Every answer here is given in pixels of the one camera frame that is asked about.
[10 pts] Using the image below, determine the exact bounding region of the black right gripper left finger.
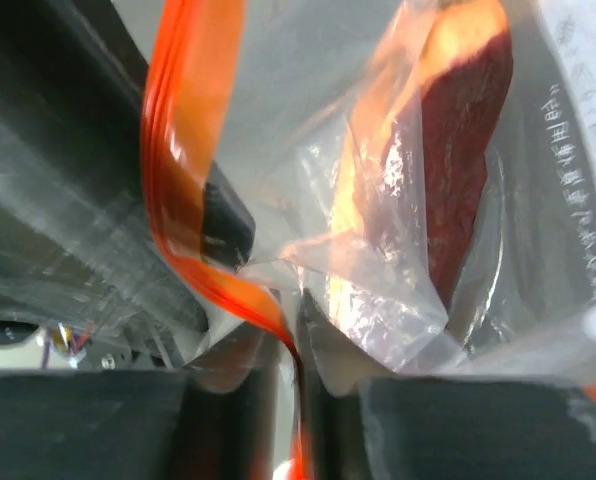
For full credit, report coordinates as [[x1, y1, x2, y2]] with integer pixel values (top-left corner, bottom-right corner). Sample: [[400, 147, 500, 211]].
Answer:
[[0, 324, 283, 479]]

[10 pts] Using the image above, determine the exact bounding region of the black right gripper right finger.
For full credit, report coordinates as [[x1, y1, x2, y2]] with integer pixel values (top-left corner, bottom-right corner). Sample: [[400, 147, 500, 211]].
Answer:
[[297, 294, 596, 479]]

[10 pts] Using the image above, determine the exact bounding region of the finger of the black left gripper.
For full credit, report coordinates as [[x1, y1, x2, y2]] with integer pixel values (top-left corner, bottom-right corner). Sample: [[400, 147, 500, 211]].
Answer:
[[201, 164, 256, 270]]

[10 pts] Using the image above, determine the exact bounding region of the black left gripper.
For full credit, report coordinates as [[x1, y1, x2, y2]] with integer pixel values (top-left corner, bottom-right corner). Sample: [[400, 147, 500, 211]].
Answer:
[[0, 1, 208, 337]]

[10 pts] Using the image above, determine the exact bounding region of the fake orange-purple fruit slice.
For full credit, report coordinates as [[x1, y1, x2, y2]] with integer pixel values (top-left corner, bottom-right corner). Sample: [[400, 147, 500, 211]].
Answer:
[[332, 1, 513, 303]]

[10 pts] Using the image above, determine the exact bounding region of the clear orange-zip bag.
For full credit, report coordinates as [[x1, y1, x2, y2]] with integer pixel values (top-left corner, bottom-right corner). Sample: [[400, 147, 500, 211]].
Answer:
[[0, 1, 596, 479]]

